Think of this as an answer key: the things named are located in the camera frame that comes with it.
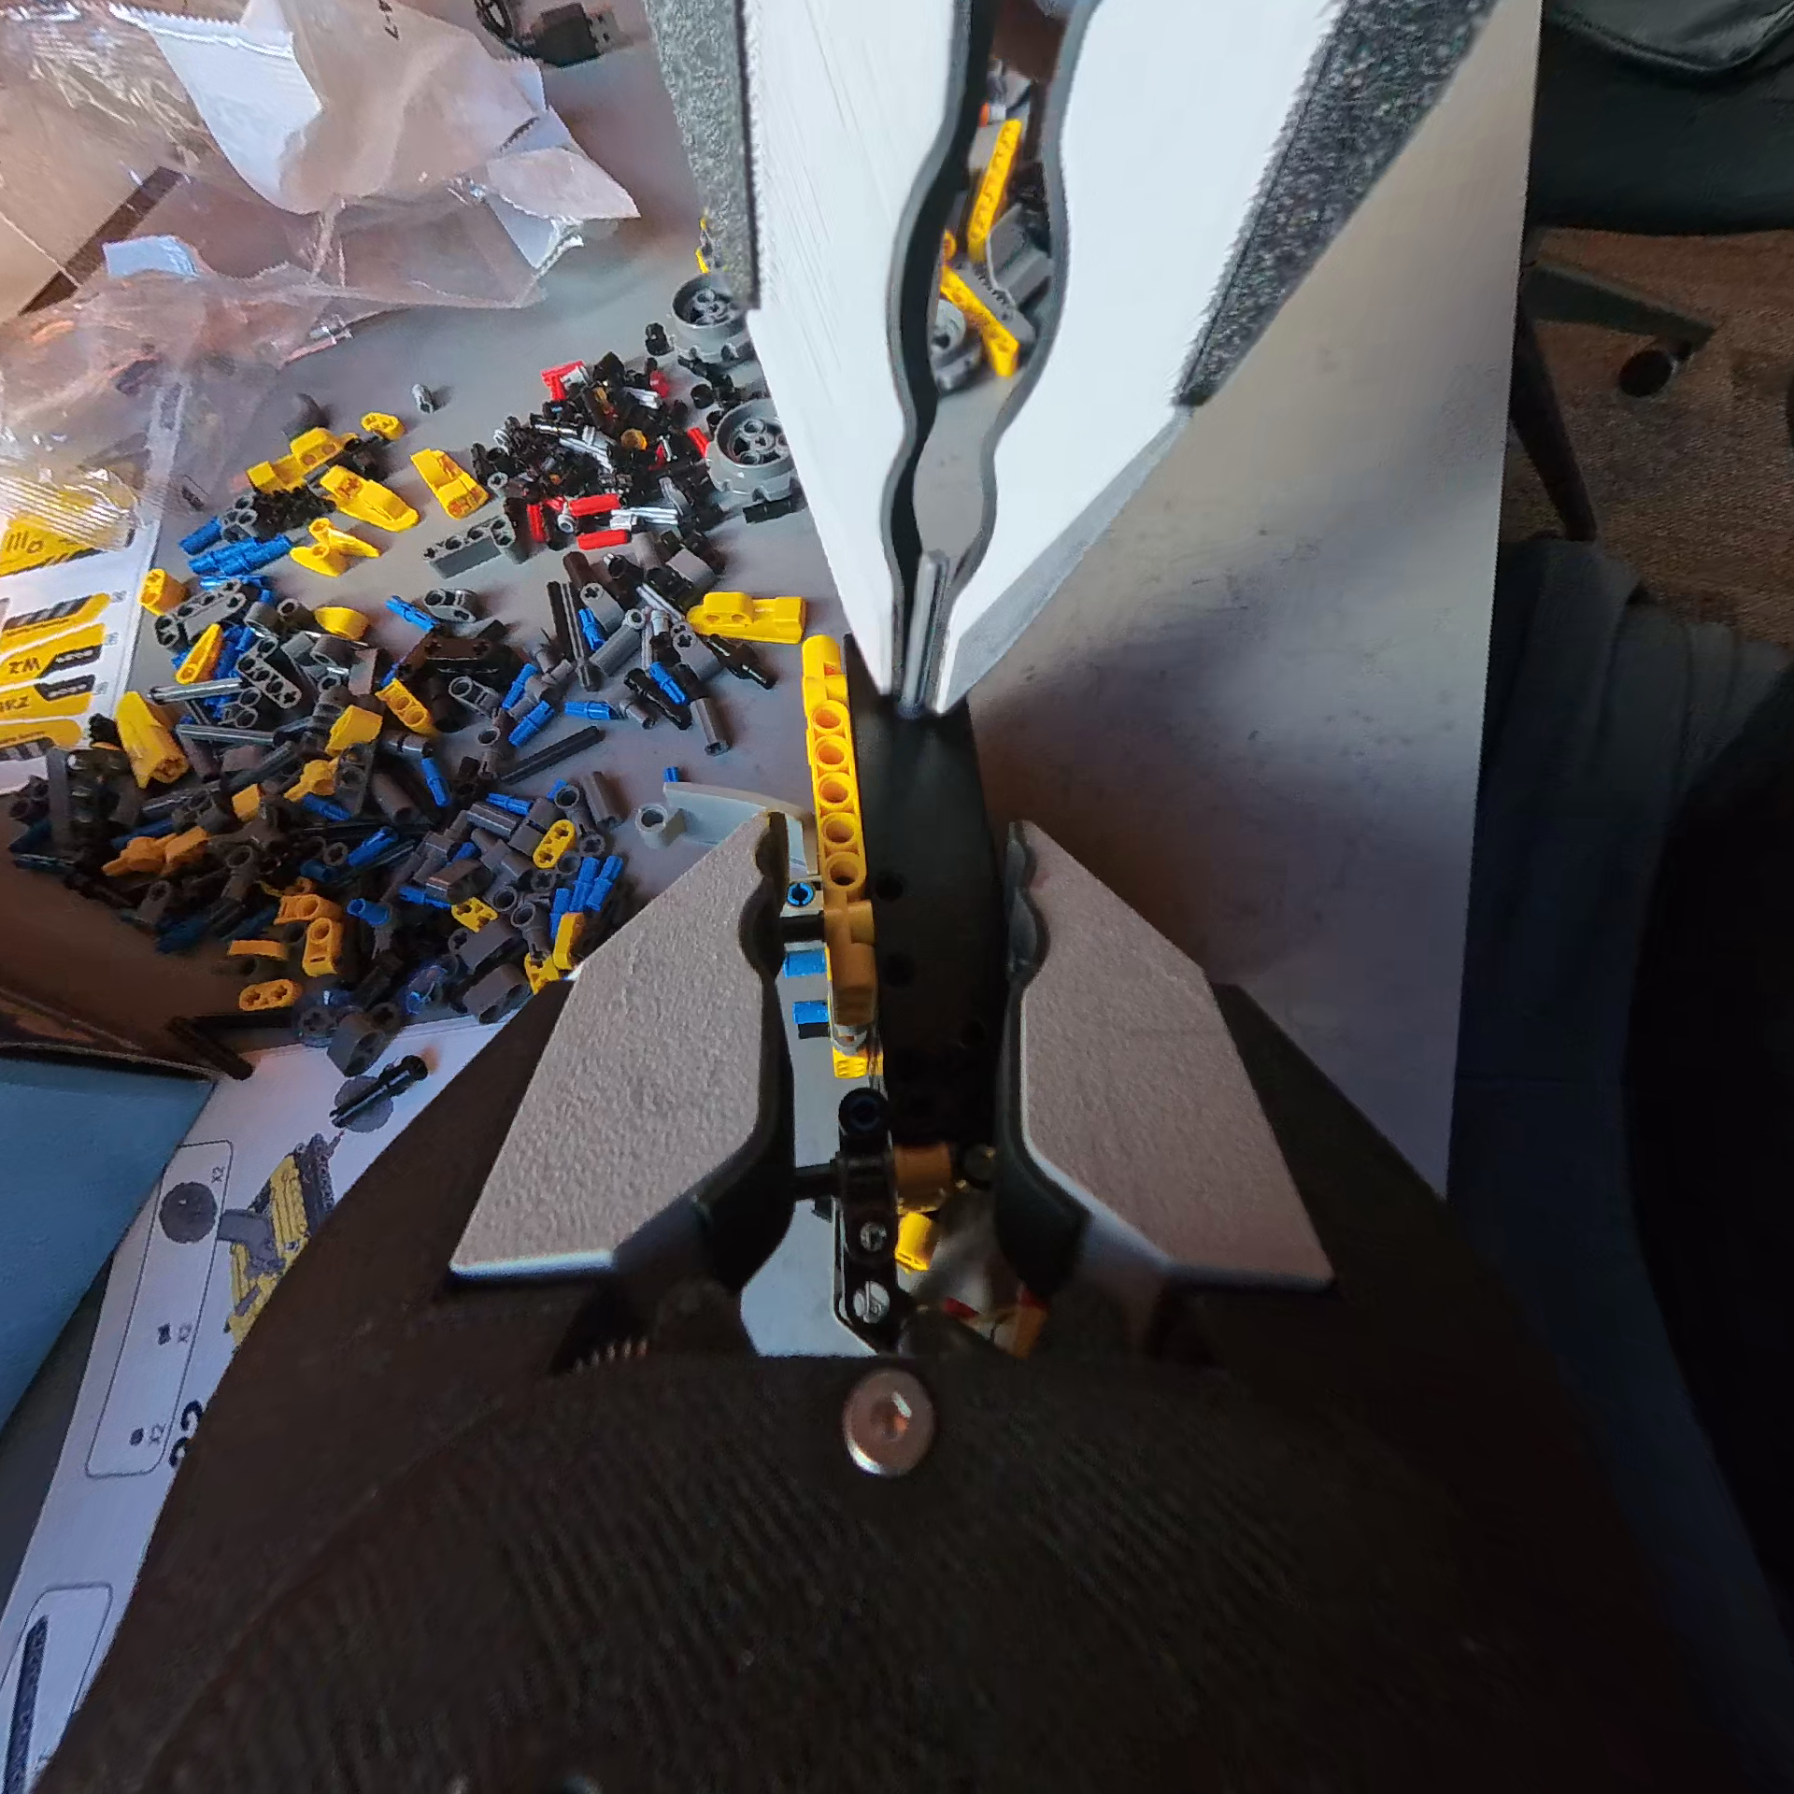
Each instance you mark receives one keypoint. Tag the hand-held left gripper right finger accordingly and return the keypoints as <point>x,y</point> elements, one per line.
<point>1162,1121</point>

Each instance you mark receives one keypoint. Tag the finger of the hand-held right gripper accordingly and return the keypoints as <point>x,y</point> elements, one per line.
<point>826,280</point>
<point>1162,209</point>

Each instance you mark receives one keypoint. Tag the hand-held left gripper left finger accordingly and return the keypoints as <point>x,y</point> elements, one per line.
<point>631,1107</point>

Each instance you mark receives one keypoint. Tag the black axle rod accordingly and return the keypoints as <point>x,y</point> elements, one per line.
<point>927,618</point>

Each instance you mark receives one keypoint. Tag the yellow grey brick vehicle model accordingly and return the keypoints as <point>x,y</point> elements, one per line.
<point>910,870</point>

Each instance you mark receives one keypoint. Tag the grey desk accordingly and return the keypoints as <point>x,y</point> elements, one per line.
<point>1191,700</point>

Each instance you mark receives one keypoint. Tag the black office chair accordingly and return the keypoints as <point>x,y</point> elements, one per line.
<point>1653,140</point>

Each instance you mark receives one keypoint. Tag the pile of loose building pieces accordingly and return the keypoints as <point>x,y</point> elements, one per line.
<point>421,784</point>

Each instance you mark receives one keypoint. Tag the person's grey trousers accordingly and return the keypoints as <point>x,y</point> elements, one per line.
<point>1583,980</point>

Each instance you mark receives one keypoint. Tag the open instruction booklet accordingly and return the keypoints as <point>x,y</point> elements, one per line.
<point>181,1331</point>

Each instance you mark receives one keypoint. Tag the blue cardboard kit box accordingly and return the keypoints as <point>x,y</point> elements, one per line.
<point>71,1204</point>

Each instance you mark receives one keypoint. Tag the clear bag with red print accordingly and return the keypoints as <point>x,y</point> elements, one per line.
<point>84,351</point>

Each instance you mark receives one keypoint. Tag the yellow black sticker sheet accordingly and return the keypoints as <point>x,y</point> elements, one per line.
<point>56,631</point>

